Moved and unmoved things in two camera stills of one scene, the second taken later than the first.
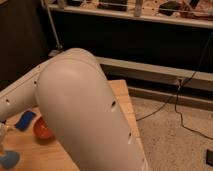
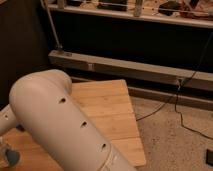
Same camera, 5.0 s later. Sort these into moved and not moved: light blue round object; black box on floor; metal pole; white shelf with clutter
Moved: light blue round object
Not moved: metal pole; black box on floor; white shelf with clutter
